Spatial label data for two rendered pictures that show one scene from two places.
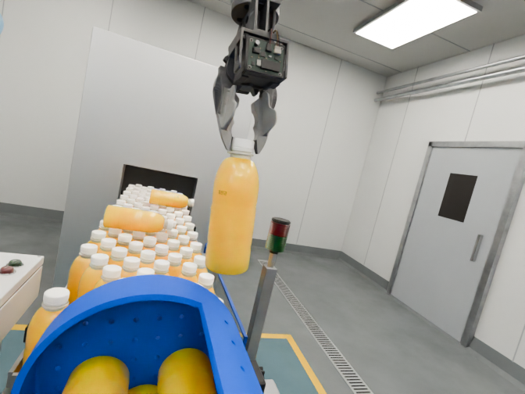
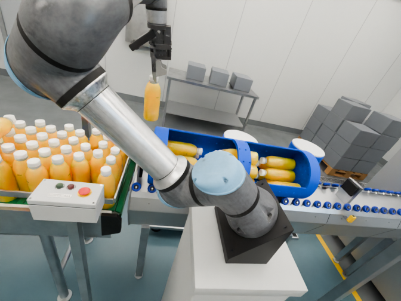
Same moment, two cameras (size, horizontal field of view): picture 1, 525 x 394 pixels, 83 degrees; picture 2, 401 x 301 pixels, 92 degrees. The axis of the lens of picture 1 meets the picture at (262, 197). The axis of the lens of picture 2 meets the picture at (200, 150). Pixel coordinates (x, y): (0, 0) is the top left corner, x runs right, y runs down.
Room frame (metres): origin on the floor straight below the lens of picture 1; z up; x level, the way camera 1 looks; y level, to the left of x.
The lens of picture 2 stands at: (0.11, 0.87, 1.67)
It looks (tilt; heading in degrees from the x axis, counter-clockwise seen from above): 32 degrees down; 275
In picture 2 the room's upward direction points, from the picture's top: 16 degrees clockwise
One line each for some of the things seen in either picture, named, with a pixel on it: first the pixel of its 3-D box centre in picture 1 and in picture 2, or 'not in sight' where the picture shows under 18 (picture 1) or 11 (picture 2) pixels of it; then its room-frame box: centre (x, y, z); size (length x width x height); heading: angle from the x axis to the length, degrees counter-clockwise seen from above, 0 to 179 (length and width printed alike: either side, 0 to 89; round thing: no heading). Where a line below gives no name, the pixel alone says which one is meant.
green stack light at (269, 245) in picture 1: (276, 241); not in sight; (0.94, -0.08, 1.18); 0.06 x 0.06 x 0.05
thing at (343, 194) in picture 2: not in sight; (347, 191); (-0.80, -0.33, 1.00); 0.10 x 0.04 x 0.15; 110
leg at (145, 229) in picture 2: not in sight; (141, 252); (0.36, 0.17, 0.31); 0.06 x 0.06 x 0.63; 20
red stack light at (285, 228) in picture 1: (279, 228); not in sight; (0.94, -0.08, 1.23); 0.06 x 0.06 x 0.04
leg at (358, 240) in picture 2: not in sight; (354, 243); (-1.43, -0.64, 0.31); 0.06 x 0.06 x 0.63; 20
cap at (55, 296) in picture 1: (55, 298); (105, 171); (0.51, 0.33, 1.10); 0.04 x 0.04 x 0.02
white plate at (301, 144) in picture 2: not in sight; (308, 147); (-0.63, -0.80, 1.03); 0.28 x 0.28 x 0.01
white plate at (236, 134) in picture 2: not in sight; (241, 139); (-0.04, -0.52, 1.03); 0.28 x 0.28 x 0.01
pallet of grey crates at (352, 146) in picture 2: not in sight; (343, 134); (-2.12, -3.16, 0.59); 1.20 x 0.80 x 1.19; 108
